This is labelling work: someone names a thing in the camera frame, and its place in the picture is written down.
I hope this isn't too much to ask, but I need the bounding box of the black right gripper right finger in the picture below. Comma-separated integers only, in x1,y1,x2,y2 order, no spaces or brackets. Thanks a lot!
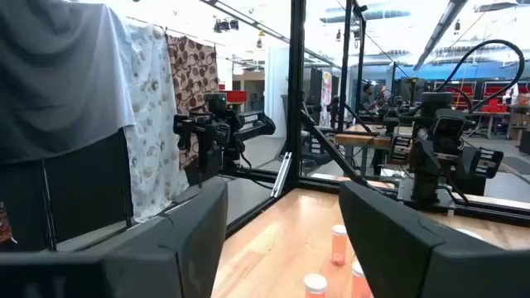
339,180,530,298

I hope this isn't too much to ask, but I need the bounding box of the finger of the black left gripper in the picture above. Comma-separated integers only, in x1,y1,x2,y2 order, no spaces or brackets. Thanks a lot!
388,134,414,167
471,148,505,179

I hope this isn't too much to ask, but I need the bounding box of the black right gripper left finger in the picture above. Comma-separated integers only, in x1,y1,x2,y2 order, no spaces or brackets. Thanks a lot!
0,177,229,298

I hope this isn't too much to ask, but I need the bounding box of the small orange vial white cap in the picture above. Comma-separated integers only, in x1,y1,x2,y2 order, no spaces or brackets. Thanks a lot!
304,272,328,298
330,224,348,267
350,259,373,298

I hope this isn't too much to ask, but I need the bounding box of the red shelf rack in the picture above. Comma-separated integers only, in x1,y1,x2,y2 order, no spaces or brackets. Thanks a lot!
450,80,530,113

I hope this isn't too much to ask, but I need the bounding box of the neighbouring wooden table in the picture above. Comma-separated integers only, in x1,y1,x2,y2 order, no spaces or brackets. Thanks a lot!
334,123,393,148

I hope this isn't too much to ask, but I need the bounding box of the person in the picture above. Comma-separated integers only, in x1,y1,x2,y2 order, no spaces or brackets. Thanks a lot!
359,82,377,113

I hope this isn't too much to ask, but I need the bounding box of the distant patterned cloth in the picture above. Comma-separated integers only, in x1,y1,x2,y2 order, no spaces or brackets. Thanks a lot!
320,71,333,127

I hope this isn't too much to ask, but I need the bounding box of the black divider panel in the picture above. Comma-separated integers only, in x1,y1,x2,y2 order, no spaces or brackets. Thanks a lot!
0,127,134,252

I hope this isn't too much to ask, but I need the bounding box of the silver aluminium strip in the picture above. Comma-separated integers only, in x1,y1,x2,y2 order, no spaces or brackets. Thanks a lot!
271,151,293,199

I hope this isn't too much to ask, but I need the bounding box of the white patterned hanging cloth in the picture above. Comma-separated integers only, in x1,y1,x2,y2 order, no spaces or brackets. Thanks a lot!
109,18,190,224

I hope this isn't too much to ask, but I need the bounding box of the colourful patterned cloth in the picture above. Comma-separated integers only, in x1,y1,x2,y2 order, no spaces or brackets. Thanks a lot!
0,201,14,244

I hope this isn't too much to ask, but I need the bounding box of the red storage bin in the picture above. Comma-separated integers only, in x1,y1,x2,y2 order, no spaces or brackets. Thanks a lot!
225,89,248,103

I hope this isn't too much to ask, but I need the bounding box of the brown dotted hanging cloth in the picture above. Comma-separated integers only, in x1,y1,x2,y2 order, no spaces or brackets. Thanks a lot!
165,35,220,171

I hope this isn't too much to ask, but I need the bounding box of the grey hanging cloth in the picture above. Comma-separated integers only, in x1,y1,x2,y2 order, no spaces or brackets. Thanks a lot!
0,0,136,165

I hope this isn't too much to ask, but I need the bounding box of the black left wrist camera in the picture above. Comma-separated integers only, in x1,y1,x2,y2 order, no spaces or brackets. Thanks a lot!
431,108,468,141

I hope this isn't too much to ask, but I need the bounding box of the black neighbouring cell frame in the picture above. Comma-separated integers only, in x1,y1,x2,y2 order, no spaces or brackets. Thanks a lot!
338,0,369,130

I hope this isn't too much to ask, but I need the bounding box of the black aluminium rig frame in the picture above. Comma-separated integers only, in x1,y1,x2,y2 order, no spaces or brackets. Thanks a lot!
223,0,530,237

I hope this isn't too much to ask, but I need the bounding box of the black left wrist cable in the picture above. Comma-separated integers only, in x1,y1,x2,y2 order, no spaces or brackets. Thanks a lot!
434,39,526,116

